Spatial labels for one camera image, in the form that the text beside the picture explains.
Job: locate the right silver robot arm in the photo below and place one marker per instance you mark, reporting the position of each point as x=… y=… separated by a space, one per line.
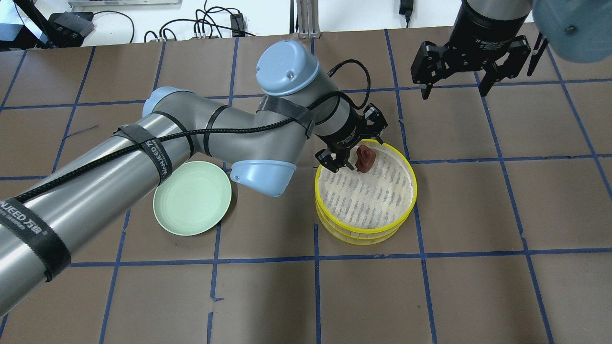
x=579 y=31

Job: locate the black power adapter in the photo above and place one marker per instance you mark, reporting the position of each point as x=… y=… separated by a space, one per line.
x=406 y=7

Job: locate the yellow top steamer layer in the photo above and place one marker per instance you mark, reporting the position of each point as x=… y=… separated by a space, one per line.
x=373 y=199

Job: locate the black camera stand base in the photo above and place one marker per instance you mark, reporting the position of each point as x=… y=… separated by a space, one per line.
x=72 y=27

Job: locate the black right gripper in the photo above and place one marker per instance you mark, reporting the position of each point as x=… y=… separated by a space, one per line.
x=483 y=29

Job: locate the aluminium frame post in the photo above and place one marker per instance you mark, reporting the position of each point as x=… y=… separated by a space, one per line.
x=307 y=15

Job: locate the yellow steamer layer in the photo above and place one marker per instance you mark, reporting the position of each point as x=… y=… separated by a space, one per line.
x=373 y=199
x=355 y=236

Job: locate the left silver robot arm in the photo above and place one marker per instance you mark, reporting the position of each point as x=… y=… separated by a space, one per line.
x=42 y=228

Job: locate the yellow bottom steamer layer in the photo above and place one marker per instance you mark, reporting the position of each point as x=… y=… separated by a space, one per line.
x=355 y=236

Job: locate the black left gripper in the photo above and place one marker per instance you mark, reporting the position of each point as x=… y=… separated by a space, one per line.
x=343 y=135

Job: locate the light green bowl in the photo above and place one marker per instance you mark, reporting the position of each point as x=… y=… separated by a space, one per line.
x=193 y=200

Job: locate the brown bun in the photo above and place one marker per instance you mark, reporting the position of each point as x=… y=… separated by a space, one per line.
x=366 y=158

